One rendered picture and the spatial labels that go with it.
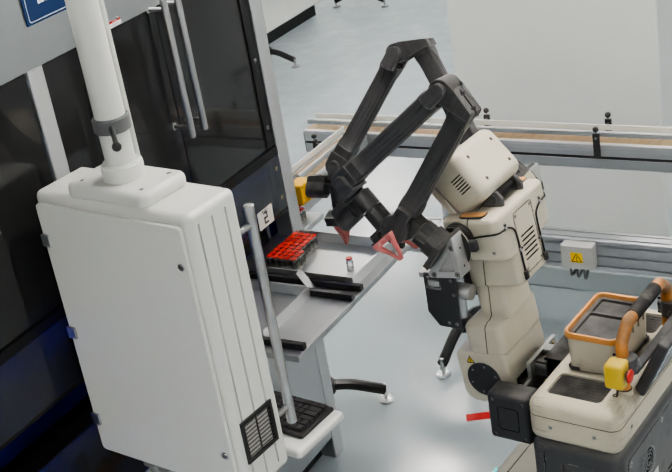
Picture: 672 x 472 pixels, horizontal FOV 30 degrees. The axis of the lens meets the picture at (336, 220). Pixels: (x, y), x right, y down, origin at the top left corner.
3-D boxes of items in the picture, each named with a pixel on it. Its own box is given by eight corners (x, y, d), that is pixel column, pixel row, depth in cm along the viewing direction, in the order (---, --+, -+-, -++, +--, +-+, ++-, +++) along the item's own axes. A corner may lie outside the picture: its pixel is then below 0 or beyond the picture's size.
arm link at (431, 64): (419, 25, 349) (431, 24, 358) (380, 49, 355) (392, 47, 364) (494, 168, 347) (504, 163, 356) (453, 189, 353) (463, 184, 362)
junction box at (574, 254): (561, 267, 453) (559, 245, 450) (566, 261, 457) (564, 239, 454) (593, 270, 448) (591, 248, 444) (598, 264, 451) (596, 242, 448)
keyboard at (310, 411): (186, 406, 341) (185, 398, 340) (219, 380, 351) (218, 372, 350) (302, 439, 318) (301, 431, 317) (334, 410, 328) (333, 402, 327)
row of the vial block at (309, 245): (285, 271, 389) (282, 258, 387) (314, 246, 402) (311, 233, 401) (291, 272, 388) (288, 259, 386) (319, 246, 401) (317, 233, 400)
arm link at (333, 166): (337, 160, 366) (348, 157, 374) (301, 159, 370) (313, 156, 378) (338, 201, 368) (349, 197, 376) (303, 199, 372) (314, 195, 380)
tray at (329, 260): (259, 276, 390) (257, 266, 388) (301, 239, 409) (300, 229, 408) (354, 288, 372) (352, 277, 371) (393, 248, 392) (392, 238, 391)
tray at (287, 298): (168, 326, 369) (165, 316, 367) (216, 285, 388) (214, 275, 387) (265, 341, 352) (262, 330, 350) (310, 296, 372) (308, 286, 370)
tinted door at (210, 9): (196, 201, 365) (152, 6, 341) (272, 144, 398) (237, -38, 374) (197, 202, 365) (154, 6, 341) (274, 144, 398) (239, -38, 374)
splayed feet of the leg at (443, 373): (431, 378, 485) (426, 347, 479) (481, 314, 523) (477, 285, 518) (450, 380, 481) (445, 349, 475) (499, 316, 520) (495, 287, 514)
